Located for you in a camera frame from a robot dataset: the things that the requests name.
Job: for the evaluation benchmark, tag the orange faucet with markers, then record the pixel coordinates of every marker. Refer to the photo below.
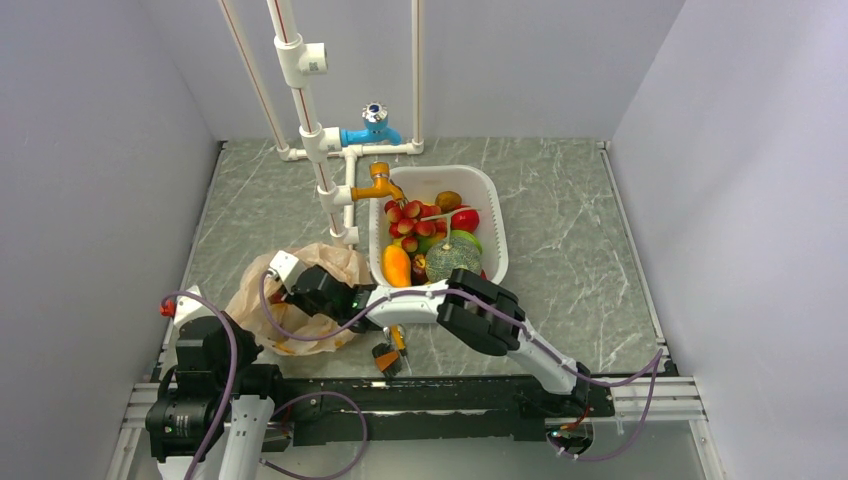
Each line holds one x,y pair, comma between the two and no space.
382,185

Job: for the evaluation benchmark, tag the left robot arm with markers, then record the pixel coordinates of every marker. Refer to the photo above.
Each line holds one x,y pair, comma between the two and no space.
213,407

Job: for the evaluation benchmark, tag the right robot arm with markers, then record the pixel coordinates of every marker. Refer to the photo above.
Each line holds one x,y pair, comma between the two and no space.
482,315

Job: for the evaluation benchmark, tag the yellow orange fake mango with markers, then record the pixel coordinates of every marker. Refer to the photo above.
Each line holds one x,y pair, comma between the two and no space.
396,266

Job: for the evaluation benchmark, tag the peach plastic bag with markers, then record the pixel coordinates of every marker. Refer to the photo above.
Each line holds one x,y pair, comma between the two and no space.
288,331

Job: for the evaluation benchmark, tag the white plastic basin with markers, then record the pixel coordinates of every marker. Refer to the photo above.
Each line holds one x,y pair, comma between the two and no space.
424,183

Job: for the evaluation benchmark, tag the orange black brush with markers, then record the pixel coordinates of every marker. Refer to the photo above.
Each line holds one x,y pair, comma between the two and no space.
387,360

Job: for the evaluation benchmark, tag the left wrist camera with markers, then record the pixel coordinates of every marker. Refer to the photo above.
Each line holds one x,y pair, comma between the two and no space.
181,310

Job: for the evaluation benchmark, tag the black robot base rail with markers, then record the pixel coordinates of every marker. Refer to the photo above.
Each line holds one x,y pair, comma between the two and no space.
424,408

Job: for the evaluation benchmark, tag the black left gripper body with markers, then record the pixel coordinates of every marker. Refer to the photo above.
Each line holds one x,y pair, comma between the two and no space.
247,350

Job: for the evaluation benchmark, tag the brown fake kiwi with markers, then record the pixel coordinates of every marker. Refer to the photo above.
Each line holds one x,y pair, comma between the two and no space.
448,201

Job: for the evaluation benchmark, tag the red fake apple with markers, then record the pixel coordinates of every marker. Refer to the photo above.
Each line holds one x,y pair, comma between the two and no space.
465,219

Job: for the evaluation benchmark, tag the green fake lime slice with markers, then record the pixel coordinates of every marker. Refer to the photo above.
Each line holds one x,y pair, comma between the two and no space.
469,237

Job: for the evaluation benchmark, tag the blue faucet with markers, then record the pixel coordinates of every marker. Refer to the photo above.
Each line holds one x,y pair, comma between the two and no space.
376,129

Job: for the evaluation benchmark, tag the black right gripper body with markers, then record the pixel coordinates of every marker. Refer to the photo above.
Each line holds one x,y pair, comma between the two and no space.
300,300

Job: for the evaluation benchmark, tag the green netted fake melon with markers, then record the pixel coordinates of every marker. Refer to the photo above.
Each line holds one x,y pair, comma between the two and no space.
446,256

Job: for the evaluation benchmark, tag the white PVC pipe frame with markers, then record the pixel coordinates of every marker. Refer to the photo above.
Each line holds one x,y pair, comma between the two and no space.
334,165

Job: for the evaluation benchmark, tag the dark purple fake mangosteen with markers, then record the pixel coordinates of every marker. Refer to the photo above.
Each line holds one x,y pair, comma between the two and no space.
418,270

